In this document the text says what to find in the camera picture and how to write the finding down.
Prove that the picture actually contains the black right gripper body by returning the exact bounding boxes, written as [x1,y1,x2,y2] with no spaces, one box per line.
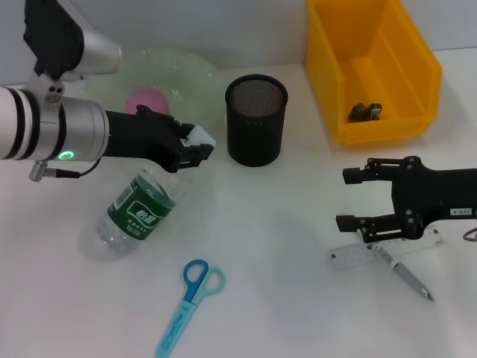
[359,156,477,243]

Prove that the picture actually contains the green glass fruit plate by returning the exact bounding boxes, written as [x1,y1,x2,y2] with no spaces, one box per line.
[83,46,221,149]

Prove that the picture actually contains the small dark metal object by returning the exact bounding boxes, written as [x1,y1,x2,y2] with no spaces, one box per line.
[348,103,385,122]

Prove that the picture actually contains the left gripper cable with plug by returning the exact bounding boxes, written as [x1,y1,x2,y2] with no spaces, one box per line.
[29,158,104,183]

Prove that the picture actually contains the grey clear ballpoint pen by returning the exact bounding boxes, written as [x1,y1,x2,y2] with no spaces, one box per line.
[373,244,435,302]

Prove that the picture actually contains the blue scissors with cover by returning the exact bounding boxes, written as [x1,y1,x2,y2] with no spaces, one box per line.
[154,259,227,358]

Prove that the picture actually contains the yellow plastic bin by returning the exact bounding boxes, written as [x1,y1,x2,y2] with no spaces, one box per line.
[306,0,443,145]

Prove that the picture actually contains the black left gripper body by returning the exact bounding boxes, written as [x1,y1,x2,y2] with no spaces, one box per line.
[105,104,186,175]

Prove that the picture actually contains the transparent plastic ruler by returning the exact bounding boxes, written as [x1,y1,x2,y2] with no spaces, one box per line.
[327,223,449,276]

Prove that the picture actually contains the pink peach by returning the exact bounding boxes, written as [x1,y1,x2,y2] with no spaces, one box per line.
[124,87,171,117]

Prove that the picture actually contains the black mesh pen holder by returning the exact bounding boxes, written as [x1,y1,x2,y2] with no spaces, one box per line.
[224,74,290,168]

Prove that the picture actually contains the green label water bottle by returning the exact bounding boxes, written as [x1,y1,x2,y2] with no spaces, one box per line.
[78,125,217,261]

